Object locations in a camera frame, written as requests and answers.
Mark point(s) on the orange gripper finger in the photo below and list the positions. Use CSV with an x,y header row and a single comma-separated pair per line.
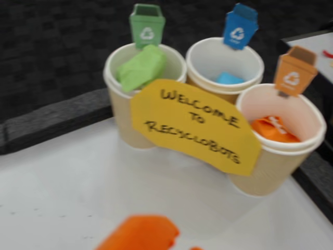
x,y
196,248
140,234

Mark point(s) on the orange paper rubbish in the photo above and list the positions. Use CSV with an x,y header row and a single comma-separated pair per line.
x,y
270,130

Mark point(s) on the blue paper rubbish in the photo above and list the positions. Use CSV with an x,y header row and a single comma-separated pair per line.
x,y
230,78

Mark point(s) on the ribbed beige paper cup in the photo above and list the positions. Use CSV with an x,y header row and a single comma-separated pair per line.
x,y
275,169
205,62
119,109

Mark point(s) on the yellow handwritten welcome sign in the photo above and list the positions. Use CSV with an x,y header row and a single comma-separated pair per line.
x,y
197,130

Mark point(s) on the black foam border strip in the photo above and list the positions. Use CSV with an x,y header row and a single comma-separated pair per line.
x,y
317,182
52,122

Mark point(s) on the orange recycling bin flag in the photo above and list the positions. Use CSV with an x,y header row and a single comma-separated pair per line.
x,y
292,75

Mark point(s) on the green recycling bin flag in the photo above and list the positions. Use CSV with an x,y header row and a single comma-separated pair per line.
x,y
147,28

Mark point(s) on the grey side table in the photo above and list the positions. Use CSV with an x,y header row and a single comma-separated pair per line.
x,y
320,65

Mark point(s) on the blue recycling bin flag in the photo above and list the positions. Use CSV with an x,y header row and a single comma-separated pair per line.
x,y
239,28

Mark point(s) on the red plastic strip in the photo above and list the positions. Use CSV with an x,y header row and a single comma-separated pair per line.
x,y
328,53

